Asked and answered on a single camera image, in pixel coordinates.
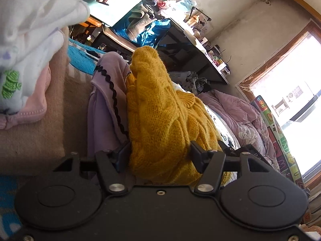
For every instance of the pink garment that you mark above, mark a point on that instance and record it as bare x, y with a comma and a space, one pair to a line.
37, 105

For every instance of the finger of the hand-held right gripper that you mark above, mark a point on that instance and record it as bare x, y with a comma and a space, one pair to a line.
227, 149

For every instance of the purple quilt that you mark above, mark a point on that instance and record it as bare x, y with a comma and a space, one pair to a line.
233, 108

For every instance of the yellow knitted sweater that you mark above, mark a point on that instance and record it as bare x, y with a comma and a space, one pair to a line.
155, 120

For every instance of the pile of clothes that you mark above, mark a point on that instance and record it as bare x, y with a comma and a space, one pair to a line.
140, 22

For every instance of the lavender garment black trim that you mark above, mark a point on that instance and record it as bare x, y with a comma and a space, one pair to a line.
105, 120

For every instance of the colourful alphabet play mat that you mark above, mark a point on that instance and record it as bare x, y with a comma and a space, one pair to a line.
283, 153

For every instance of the grey clothes heap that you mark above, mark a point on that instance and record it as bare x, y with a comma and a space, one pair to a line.
193, 81

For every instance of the wooden framed window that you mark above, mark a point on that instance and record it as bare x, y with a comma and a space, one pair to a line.
301, 80

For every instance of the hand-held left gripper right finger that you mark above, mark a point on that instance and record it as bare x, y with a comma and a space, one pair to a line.
196, 157

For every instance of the blue bag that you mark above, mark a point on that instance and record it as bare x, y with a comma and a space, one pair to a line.
158, 32

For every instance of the white garment green print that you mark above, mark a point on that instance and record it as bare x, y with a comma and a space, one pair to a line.
30, 17

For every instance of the dark desk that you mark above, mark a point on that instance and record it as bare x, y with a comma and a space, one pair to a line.
180, 45

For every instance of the black desk lamp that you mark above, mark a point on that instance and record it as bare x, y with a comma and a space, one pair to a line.
200, 13

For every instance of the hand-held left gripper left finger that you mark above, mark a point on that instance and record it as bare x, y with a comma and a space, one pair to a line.
123, 155

